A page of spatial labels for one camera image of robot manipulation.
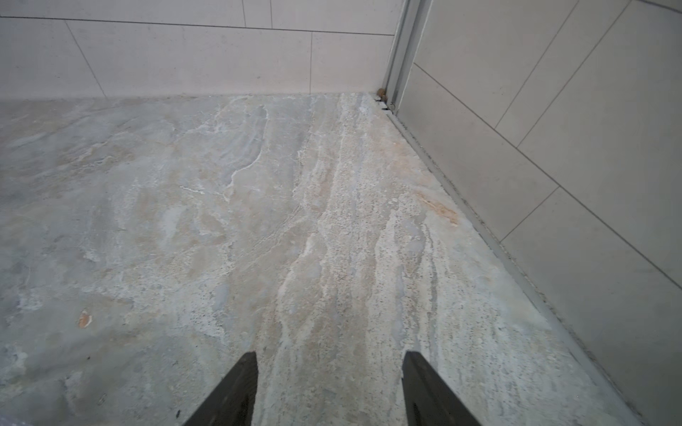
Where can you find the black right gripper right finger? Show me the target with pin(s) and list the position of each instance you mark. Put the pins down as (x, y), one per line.
(428, 399)

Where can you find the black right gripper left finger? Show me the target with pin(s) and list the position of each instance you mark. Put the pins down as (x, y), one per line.
(232, 401)

